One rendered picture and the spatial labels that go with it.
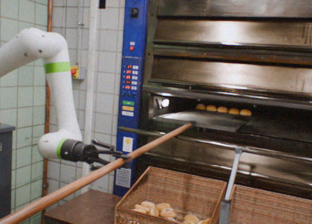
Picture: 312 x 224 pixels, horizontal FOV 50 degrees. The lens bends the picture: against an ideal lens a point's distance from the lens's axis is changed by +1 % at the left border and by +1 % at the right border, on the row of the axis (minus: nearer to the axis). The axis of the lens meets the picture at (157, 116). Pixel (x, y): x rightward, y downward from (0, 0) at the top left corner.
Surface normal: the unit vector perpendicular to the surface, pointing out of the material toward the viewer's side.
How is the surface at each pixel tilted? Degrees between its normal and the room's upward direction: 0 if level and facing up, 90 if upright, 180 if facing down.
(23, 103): 90
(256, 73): 70
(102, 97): 90
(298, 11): 90
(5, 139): 90
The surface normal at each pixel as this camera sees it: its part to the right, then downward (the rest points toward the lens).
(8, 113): 0.92, 0.13
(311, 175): -0.34, -0.24
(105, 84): -0.40, 0.11
